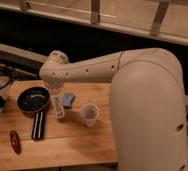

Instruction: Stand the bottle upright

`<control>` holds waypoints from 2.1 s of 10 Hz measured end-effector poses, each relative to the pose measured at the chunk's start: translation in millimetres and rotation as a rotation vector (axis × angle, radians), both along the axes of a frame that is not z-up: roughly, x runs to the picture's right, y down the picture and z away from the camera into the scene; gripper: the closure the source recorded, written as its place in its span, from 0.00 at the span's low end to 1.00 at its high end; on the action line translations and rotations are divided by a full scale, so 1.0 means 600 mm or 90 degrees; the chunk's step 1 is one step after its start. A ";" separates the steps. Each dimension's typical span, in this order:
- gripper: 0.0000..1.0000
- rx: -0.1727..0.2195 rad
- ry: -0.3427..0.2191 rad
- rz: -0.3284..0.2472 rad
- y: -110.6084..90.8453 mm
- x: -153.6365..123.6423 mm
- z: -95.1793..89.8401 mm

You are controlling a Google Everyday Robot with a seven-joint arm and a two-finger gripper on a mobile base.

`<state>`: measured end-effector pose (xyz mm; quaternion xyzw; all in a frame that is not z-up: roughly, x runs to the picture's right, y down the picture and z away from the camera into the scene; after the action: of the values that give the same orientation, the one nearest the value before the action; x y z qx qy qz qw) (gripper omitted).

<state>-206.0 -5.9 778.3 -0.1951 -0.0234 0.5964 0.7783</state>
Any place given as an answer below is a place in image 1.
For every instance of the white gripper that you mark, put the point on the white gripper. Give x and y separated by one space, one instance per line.
58 107

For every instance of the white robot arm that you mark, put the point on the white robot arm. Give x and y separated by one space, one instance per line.
146 102

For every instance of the black frying pan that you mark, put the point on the black frying pan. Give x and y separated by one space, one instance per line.
34 100

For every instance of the translucent plastic cup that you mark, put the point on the translucent plastic cup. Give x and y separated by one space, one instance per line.
89 113

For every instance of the wooden rail frame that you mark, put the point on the wooden rail frame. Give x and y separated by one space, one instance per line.
165 20

